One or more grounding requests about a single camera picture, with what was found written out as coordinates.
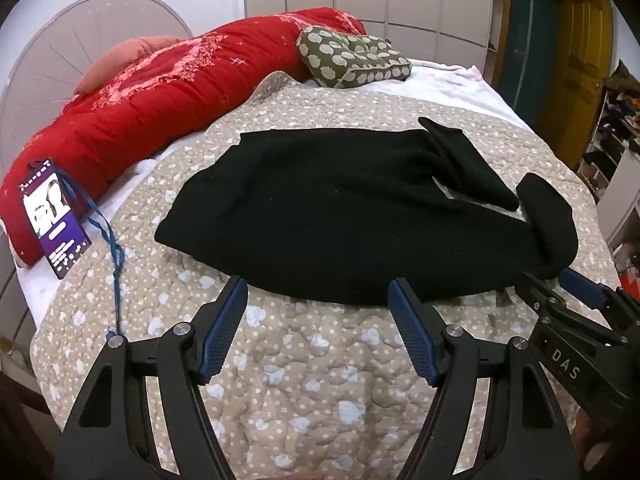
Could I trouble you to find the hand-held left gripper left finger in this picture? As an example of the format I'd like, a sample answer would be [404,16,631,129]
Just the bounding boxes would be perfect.
[59,276,249,480]

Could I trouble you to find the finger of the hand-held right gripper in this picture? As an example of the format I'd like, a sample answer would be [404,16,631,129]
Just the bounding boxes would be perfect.
[559,267,608,312]
[515,271,570,323]

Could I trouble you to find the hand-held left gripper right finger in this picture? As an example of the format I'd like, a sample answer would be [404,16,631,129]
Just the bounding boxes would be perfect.
[388,277,576,480]

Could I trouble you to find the black pants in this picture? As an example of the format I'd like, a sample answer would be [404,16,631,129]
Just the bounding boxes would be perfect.
[154,116,579,307]

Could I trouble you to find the person's right hand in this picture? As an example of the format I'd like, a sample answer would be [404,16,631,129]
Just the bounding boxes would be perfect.
[572,407,603,456]

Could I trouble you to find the beige dotted quilted blanket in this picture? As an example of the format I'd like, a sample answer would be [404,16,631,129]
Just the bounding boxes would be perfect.
[30,71,618,480]

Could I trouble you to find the cluttered white shelf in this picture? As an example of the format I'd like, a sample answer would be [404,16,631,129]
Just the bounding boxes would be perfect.
[575,59,640,291]

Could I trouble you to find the purple badge card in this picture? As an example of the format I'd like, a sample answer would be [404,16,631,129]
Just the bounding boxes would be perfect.
[19,158,92,280]

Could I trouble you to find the yellow wooden door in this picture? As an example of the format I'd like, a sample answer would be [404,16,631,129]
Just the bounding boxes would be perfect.
[537,0,615,171]

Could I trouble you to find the red floral quilt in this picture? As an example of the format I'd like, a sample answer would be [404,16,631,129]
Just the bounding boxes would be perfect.
[0,7,367,267]

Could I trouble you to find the teal door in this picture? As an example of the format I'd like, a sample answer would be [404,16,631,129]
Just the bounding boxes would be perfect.
[497,0,558,116]

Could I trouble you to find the olive patterned pillow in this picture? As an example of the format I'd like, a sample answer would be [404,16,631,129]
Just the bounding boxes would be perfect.
[296,25,413,90]

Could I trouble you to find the pink pillow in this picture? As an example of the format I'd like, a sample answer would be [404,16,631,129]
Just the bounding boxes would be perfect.
[74,35,182,96]

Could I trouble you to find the grey round headboard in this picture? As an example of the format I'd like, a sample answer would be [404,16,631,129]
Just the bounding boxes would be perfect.
[0,0,193,356]

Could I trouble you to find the blue lanyard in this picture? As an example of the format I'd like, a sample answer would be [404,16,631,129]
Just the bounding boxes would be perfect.
[54,166,127,337]

